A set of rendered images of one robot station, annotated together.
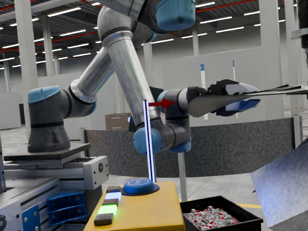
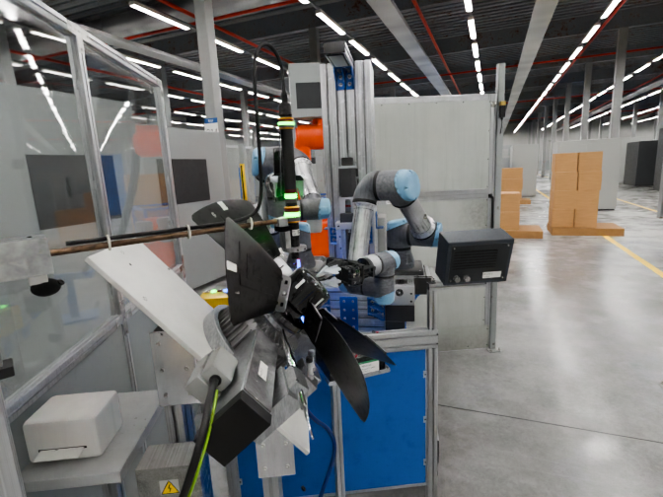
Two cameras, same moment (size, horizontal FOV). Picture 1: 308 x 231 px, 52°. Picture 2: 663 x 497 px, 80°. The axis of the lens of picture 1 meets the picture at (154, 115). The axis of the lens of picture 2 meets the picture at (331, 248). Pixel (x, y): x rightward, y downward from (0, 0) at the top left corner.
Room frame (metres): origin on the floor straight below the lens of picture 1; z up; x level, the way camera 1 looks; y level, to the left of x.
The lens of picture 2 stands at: (0.68, -1.47, 1.52)
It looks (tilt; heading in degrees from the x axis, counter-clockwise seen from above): 11 degrees down; 85
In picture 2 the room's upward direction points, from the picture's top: 3 degrees counter-clockwise
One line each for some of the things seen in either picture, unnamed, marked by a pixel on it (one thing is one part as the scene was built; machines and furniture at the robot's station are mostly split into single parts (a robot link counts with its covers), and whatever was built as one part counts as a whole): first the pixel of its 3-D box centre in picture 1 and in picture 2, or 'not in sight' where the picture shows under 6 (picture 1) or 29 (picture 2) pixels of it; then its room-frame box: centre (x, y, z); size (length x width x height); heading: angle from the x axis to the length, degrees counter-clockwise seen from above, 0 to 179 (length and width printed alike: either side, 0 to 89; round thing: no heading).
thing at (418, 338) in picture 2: not in sight; (328, 346); (0.77, 0.03, 0.82); 0.90 x 0.04 x 0.08; 0
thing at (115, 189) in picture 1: (113, 189); not in sight; (0.42, 0.06, 1.08); 0.02 x 0.02 x 0.01; 0
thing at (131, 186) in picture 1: (138, 187); not in sight; (0.42, 0.03, 1.08); 0.04 x 0.04 x 0.02
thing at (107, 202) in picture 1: (110, 203); not in sight; (0.36, 0.06, 1.08); 0.02 x 0.02 x 0.01; 0
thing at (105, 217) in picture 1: (104, 218); not in sight; (0.31, 0.06, 1.08); 0.02 x 0.02 x 0.01; 0
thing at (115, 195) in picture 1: (113, 196); not in sight; (0.39, 0.06, 1.08); 0.02 x 0.02 x 0.01; 0
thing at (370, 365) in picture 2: (213, 223); (349, 357); (0.84, -0.14, 0.85); 0.22 x 0.17 x 0.07; 15
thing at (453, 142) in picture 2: not in sight; (422, 220); (1.62, 1.46, 1.10); 1.21 x 0.06 x 2.20; 0
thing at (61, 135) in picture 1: (48, 135); (399, 255); (1.16, 0.39, 1.09); 0.15 x 0.15 x 0.10
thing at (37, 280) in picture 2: not in sight; (45, 284); (0.18, -0.67, 1.33); 0.05 x 0.04 x 0.05; 35
